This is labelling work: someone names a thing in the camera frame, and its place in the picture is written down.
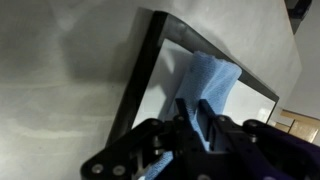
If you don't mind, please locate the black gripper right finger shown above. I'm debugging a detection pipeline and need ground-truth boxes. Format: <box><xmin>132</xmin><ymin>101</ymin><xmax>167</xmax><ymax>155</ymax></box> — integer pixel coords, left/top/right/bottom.
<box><xmin>199</xmin><ymin>99</ymin><xmax>320</xmax><ymax>180</ymax></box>

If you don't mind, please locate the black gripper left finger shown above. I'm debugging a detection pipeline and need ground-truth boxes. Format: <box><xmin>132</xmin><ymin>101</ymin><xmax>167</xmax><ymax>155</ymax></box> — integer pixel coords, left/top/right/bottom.
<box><xmin>80</xmin><ymin>99</ymin><xmax>200</xmax><ymax>180</ymax></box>

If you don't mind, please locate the blue towel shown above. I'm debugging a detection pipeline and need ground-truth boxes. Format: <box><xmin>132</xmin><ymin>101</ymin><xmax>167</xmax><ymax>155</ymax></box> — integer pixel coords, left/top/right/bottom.
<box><xmin>138</xmin><ymin>50</ymin><xmax>243</xmax><ymax>180</ymax></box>

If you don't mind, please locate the black framed whiteboard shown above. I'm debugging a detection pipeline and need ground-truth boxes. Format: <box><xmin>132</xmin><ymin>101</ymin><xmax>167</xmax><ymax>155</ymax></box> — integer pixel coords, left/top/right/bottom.
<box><xmin>105</xmin><ymin>10</ymin><xmax>280</xmax><ymax>148</ymax></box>

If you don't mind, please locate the wooden chair right far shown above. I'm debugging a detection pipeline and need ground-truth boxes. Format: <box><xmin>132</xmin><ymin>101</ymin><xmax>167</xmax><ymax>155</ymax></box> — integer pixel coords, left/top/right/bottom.
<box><xmin>267</xmin><ymin>109</ymin><xmax>320</xmax><ymax>146</ymax></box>

